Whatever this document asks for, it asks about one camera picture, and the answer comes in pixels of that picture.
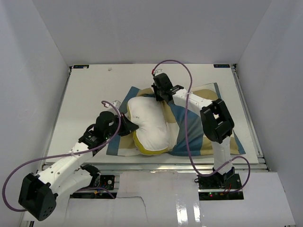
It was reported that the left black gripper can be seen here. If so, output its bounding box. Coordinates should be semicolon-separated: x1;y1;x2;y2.
105;112;138;139

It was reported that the white pillow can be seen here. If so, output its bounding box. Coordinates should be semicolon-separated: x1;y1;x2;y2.
127;96;179;156

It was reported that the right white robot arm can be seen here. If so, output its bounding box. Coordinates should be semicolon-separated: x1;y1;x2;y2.
152;72;235;189

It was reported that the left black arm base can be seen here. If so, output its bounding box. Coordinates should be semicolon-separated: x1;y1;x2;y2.
71;164;115;192

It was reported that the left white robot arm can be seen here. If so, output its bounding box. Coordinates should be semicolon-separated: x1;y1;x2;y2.
18;111;139;221

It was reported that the right blue corner label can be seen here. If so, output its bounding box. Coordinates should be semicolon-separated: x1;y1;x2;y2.
214;64;230;68

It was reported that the blue corner label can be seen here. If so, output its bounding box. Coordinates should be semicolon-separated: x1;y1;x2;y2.
214;64;230;68
72;65;89;69

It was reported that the left blue corner label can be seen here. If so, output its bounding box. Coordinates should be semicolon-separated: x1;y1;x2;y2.
72;65;89;69

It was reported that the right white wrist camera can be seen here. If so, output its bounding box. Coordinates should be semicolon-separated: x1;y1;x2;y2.
152;69;163;77

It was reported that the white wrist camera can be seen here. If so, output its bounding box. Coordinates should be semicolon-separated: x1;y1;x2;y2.
103;100;121;109
152;69;163;77

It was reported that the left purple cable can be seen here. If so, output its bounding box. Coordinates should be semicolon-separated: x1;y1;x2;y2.
1;100;124;211

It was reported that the purple cable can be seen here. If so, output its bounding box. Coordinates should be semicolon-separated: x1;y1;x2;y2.
1;100;124;211
150;59;251;192

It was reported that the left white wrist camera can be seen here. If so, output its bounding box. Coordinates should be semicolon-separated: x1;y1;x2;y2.
103;100;121;109

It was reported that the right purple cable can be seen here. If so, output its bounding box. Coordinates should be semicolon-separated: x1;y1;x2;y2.
150;59;251;192

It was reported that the aluminium frame rail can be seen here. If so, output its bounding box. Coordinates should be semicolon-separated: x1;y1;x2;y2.
231;64;268;170

